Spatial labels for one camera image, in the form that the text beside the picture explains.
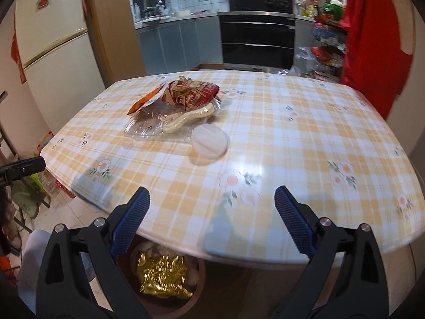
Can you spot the wooden door frame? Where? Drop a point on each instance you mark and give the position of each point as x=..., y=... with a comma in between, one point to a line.
x=113, y=23

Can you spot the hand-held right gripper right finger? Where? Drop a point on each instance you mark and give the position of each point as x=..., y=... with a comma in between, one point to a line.
x=294, y=221

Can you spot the red snack packet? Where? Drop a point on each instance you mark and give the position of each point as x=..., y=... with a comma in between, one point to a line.
x=196, y=94

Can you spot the red hanging garment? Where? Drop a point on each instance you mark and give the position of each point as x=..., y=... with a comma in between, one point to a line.
x=368, y=40

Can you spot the round white plastic lid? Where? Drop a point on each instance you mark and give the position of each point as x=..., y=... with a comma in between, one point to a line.
x=210, y=141

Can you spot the cream two-door refrigerator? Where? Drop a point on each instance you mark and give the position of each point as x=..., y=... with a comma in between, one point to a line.
x=53, y=40

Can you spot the red house fridge magnet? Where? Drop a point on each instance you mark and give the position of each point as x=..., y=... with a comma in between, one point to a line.
x=43, y=2

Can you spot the yellow checked tablecloth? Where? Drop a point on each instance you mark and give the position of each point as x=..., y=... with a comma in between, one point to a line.
x=282, y=139

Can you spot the gold foil wrapper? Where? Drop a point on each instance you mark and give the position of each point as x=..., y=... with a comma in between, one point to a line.
x=162, y=274

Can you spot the person's grey trouser leg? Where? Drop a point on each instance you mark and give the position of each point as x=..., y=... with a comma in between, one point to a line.
x=30, y=256

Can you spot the white green plastic bag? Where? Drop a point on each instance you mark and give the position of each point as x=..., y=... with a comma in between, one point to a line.
x=151, y=246

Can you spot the shelf of seasoning bottles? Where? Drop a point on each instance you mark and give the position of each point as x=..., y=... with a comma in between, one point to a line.
x=307, y=1

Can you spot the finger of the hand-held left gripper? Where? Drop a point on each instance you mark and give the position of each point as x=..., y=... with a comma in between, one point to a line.
x=25, y=166

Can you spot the black wok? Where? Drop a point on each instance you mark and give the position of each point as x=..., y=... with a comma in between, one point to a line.
x=275, y=1

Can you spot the kitchen counter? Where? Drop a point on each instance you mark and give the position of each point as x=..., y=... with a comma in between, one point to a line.
x=172, y=19

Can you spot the plastic bags of groceries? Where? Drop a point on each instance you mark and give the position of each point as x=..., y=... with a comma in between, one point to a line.
x=305, y=59

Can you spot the clear plastic tray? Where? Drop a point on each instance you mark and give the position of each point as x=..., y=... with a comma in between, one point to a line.
x=149, y=126

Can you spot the black built-in oven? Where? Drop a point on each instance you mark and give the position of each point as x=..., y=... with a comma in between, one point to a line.
x=257, y=40

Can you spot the brown round bin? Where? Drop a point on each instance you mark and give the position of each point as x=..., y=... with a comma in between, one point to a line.
x=196, y=305

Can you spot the yellow red floor bag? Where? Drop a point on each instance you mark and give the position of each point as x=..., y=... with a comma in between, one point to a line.
x=46, y=139

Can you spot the chrome kitchen faucet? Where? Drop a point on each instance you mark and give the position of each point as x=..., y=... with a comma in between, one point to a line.
x=151, y=3

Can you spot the green floor bag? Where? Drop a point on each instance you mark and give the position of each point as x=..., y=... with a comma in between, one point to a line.
x=26, y=192

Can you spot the narrow grey cabinet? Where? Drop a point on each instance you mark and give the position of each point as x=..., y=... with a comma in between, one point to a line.
x=300, y=31

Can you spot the grey lower kitchen cabinets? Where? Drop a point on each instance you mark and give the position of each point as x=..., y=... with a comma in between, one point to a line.
x=179, y=43

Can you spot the orange snack wrapper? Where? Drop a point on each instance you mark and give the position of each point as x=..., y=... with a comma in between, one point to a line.
x=146, y=101

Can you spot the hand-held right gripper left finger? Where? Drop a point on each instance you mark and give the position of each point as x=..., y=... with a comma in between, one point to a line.
x=131, y=221

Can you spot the red hanging banner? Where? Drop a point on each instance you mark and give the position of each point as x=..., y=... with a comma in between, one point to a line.
x=16, y=56

